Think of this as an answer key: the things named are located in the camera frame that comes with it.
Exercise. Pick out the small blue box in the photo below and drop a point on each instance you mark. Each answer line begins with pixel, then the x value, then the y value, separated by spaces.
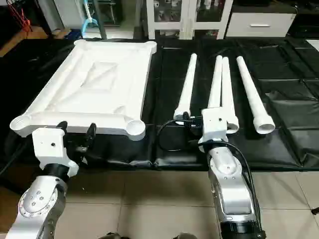
pixel 75 34

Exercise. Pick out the cardboard box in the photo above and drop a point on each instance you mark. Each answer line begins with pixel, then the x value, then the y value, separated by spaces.
pixel 25 40

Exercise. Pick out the white drawer cabinet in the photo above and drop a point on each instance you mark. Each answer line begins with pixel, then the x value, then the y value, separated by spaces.
pixel 187 15
pixel 259 25

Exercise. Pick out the black work mat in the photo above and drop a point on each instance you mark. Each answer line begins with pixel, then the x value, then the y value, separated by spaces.
pixel 289 119

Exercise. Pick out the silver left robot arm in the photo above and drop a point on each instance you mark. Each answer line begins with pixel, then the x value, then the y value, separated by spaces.
pixel 42 204

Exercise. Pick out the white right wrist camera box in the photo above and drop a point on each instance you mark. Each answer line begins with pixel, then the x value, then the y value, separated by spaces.
pixel 217 124

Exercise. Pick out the white plastic table leg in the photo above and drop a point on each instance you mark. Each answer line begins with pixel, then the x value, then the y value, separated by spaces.
pixel 228 94
pixel 187 84
pixel 251 94
pixel 215 82

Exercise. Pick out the light blue hanger hook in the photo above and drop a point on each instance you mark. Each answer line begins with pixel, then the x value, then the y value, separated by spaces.
pixel 89 22

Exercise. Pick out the white plastic table top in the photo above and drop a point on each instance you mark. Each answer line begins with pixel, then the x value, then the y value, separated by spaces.
pixel 89 84

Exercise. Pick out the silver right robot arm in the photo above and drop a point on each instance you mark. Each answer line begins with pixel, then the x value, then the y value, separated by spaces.
pixel 232 189

